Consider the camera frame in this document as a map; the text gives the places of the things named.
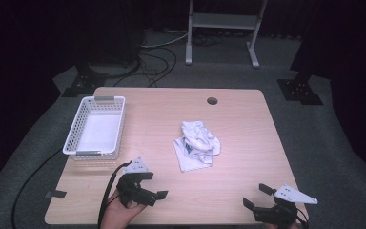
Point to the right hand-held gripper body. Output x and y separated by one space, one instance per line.
282 206

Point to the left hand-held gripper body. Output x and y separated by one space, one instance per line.
133 191

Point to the white t-shirt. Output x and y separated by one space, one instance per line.
198 144

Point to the person's right hand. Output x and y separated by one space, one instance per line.
278 226

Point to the person's left hand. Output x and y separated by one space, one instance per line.
120 214

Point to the white plastic mesh basket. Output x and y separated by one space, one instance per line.
97 133

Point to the black tape strip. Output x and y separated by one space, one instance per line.
56 194

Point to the black stand base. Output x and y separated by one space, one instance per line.
85 81
300 90

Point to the white metal stand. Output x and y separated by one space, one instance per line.
224 20

